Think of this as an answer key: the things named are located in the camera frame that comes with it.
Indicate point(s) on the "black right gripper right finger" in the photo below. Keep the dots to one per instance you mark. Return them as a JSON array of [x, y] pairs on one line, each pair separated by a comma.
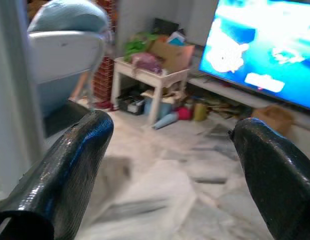
[[280, 180]]

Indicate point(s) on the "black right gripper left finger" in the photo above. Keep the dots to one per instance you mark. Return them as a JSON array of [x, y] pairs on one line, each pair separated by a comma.
[[62, 175]]

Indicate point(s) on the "grey fridge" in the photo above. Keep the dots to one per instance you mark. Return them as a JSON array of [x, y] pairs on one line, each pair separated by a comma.
[[10, 100]]

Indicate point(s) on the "small brown cardboard box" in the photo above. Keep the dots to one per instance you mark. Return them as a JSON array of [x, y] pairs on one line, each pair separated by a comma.
[[272, 120]]

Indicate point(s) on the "black storage crate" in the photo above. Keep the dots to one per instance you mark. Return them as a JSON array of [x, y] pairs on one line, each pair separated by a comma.
[[131, 103]]

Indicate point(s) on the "white television bench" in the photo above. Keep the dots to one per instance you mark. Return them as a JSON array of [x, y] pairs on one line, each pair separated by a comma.
[[232, 92]]

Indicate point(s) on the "yellow green cup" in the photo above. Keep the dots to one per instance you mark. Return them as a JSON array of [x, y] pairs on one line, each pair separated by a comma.
[[200, 112]]

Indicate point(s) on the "red brick column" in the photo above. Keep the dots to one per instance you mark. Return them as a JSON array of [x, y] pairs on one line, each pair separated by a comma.
[[103, 75]]

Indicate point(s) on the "magenta round toy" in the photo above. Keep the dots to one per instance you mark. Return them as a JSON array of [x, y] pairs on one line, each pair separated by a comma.
[[184, 113]]

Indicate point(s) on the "light blue cone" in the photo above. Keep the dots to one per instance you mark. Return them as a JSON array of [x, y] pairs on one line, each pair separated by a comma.
[[166, 121]]

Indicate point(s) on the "white folding chair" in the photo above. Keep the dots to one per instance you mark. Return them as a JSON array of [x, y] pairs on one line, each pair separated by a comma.
[[62, 57]]

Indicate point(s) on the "flat screen television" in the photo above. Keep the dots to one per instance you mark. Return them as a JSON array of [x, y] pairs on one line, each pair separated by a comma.
[[265, 45]]

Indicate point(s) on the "white side table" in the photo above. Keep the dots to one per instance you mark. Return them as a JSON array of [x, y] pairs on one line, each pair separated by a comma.
[[157, 77]]

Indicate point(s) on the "pink bag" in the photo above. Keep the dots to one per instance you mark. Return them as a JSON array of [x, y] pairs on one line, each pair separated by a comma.
[[147, 62]]

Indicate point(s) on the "green bag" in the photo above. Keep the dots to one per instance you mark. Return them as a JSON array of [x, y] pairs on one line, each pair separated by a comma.
[[137, 45]]

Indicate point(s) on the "light blue pillow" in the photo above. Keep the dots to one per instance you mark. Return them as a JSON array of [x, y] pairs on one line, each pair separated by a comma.
[[67, 16]]

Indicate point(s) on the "large open cardboard box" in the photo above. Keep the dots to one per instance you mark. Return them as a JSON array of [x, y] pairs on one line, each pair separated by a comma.
[[172, 53]]

